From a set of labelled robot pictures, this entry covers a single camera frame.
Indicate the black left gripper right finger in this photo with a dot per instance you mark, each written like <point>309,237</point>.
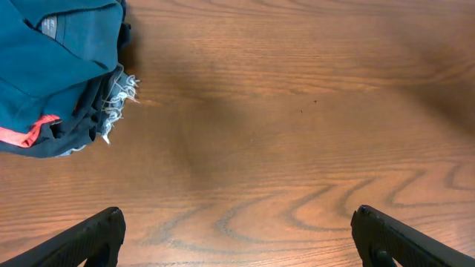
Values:
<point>384,241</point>

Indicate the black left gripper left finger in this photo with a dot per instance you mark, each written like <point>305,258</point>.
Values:
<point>95,241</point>

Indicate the teal blue t-shirt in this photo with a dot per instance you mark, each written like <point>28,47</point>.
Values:
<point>48,50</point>

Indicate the navy folded garment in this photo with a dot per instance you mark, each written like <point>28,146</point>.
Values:
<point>55,137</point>

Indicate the red folded t-shirt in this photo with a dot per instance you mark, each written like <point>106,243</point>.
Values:
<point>26,140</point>

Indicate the frayed denim garment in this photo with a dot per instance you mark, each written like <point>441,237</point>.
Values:
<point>98,109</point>

